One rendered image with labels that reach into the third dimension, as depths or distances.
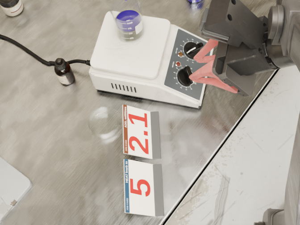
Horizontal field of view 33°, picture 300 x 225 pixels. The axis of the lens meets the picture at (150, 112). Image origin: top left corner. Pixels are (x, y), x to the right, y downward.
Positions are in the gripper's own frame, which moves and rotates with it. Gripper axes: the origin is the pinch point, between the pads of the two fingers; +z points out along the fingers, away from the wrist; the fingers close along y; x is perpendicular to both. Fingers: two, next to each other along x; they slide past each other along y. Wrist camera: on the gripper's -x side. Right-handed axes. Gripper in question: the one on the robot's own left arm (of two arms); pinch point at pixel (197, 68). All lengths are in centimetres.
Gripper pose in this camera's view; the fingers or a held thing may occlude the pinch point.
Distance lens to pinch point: 80.3
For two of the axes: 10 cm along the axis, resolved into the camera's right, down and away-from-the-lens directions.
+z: -6.8, 1.3, 7.2
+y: -2.4, 8.9, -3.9
